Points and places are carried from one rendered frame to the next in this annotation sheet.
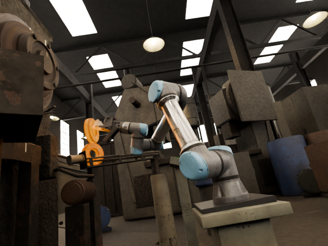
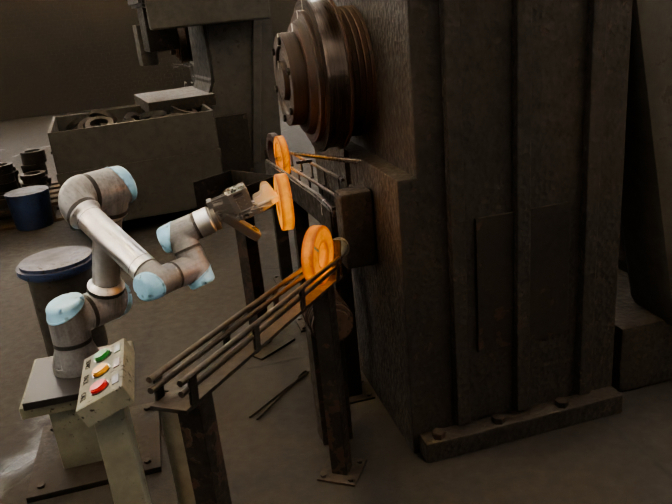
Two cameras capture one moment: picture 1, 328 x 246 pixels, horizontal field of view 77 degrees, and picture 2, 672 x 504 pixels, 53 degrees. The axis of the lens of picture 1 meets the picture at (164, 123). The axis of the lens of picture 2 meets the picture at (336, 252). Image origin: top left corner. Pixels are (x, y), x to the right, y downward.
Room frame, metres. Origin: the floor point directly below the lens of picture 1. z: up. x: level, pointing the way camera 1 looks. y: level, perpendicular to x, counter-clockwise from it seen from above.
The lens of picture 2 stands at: (3.02, 0.19, 1.33)
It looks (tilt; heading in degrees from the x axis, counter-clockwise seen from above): 20 degrees down; 168
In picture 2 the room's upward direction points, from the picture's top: 6 degrees counter-clockwise
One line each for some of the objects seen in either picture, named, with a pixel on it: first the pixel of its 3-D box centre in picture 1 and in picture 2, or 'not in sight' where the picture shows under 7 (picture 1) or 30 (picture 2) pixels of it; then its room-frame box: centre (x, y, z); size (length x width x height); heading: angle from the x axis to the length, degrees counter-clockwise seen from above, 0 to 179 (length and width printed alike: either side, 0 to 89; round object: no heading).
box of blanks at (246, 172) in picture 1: (211, 182); not in sight; (3.35, -0.57, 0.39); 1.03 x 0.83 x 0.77; 106
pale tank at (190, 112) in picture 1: (194, 142); not in sight; (9.72, -1.28, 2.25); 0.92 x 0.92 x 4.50
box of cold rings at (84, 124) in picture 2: not in sight; (139, 163); (-1.86, -0.08, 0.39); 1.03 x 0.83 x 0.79; 95
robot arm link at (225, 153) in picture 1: (219, 161); (69, 318); (0.94, -0.22, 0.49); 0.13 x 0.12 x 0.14; 129
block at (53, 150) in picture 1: (45, 157); (356, 227); (1.11, 0.68, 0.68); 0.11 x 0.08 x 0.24; 91
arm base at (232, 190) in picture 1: (228, 188); (75, 352); (0.95, -0.23, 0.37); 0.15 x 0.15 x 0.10
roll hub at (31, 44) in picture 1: (41, 62); (289, 79); (0.88, 0.57, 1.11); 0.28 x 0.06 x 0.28; 1
